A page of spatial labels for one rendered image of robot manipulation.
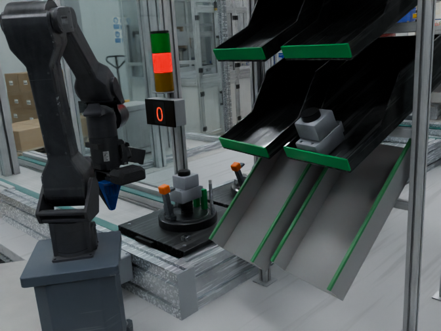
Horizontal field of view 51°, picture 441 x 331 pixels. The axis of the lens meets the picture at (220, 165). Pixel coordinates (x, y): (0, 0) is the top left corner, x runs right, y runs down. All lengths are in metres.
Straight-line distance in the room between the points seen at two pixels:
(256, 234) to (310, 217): 0.11
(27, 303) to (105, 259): 0.39
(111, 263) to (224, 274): 0.33
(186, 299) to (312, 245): 0.28
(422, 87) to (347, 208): 0.23
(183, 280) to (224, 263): 0.12
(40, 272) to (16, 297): 0.40
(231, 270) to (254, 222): 0.16
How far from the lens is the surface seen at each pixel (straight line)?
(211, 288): 1.00
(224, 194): 1.29
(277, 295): 1.02
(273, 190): 0.92
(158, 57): 1.25
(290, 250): 0.83
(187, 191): 1.08
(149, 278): 1.00
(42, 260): 0.82
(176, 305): 0.96
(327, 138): 0.74
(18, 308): 1.12
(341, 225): 0.82
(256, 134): 0.87
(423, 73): 0.76
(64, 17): 0.74
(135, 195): 1.45
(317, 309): 0.98
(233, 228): 0.93
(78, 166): 0.77
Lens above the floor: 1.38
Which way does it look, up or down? 15 degrees down
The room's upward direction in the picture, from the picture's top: 4 degrees counter-clockwise
